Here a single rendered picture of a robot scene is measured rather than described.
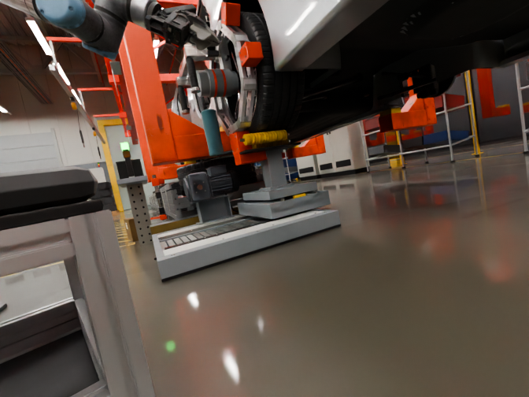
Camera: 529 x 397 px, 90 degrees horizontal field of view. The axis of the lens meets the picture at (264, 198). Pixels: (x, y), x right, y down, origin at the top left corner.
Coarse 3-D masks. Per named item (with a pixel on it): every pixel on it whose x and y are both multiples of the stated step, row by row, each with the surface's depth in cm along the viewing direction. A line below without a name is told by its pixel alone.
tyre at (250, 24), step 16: (240, 16) 131; (256, 16) 129; (256, 32) 122; (272, 64) 123; (272, 80) 125; (288, 80) 128; (304, 80) 132; (272, 96) 128; (288, 96) 133; (256, 112) 137; (272, 112) 134; (288, 112) 138; (256, 128) 141; (272, 128) 145; (288, 128) 150
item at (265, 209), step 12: (312, 192) 143; (324, 192) 144; (240, 204) 170; (252, 204) 151; (264, 204) 135; (276, 204) 132; (288, 204) 134; (300, 204) 137; (312, 204) 140; (324, 204) 144; (252, 216) 155; (264, 216) 138; (276, 216) 132
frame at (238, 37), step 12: (228, 36) 128; (240, 36) 122; (240, 48) 122; (240, 72) 125; (252, 72) 125; (252, 84) 125; (240, 96) 130; (252, 96) 129; (216, 108) 168; (240, 108) 134; (252, 108) 134; (228, 120) 165; (240, 120) 136; (228, 132) 156
